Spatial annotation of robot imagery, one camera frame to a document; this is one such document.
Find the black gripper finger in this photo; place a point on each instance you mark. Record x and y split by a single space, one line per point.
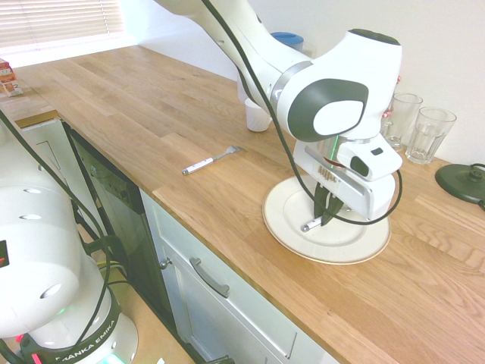
319 203
333 210

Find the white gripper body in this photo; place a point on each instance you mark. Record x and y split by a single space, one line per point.
363 197

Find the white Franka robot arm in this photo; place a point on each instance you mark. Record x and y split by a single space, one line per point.
341 57

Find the cream plate with gold rim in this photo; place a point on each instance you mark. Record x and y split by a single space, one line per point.
295 223

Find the clear faceted drinking glass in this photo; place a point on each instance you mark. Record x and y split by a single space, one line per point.
428 136

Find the clear glass mug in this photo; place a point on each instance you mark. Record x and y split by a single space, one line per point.
403 113

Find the dark green lamp base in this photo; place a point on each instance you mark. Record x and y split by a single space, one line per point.
460 182

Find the white ribbed cup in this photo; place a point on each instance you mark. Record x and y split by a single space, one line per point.
257 117

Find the white kitchen drawer front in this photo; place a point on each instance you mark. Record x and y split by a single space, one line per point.
246 318

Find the silver cabinet knob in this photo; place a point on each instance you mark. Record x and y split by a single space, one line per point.
165 263

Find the blue-lidded clear jug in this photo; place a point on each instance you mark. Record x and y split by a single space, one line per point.
290 38

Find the dark glass dishwasher door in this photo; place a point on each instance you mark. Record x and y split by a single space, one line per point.
117 212

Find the white window blind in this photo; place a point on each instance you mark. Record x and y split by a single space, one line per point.
57 19

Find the orange and white carton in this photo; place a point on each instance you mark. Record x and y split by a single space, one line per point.
9 81

